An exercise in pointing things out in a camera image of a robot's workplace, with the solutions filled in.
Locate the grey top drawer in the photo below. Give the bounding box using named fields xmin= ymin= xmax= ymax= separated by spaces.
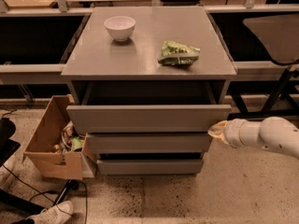
xmin=67 ymin=80 xmax=231 ymax=133

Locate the grey drawer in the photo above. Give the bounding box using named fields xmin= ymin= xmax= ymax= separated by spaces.
xmin=86 ymin=133 xmax=211 ymax=154
xmin=97 ymin=160 xmax=204 ymax=175
xmin=67 ymin=80 xmax=231 ymax=133

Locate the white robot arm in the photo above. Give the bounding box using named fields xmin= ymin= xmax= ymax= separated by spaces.
xmin=207 ymin=117 xmax=299 ymax=159

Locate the grey middle drawer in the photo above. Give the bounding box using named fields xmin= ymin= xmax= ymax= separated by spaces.
xmin=86 ymin=133 xmax=211 ymax=154

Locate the grey drawer cabinet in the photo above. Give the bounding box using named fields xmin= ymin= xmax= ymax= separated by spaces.
xmin=61 ymin=6 xmax=238 ymax=110

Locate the grey bottom drawer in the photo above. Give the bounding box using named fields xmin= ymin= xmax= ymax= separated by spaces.
xmin=97 ymin=160 xmax=204 ymax=175

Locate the green snack bag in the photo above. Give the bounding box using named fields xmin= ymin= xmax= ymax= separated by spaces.
xmin=157 ymin=40 xmax=200 ymax=66

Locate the grey side table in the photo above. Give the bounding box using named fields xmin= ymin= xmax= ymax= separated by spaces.
xmin=243 ymin=13 xmax=299 ymax=65

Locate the green packet in box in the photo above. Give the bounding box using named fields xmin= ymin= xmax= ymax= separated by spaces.
xmin=71 ymin=137 xmax=82 ymax=151

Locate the white ceramic bowl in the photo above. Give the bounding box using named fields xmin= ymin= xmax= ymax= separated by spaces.
xmin=104 ymin=16 xmax=135 ymax=41

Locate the cardboard box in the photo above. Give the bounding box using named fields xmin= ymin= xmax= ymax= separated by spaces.
xmin=24 ymin=95 xmax=97 ymax=180

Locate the white sneaker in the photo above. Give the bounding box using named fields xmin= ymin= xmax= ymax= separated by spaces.
xmin=25 ymin=201 xmax=74 ymax=224

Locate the black chair base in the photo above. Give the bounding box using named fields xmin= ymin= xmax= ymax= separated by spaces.
xmin=0 ymin=118 xmax=21 ymax=167

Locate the black floor cable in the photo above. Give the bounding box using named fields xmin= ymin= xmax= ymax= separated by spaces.
xmin=0 ymin=163 xmax=89 ymax=224

